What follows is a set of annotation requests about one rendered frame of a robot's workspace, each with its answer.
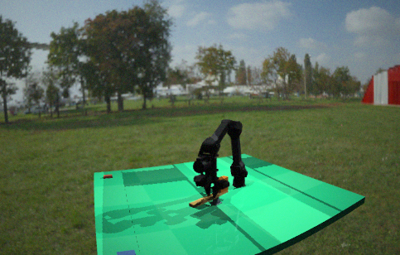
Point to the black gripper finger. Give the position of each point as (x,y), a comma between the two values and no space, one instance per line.
(214,191)
(207,188)

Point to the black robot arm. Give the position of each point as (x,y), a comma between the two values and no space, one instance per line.
(211,145)

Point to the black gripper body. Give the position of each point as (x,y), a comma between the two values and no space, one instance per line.
(218,184)

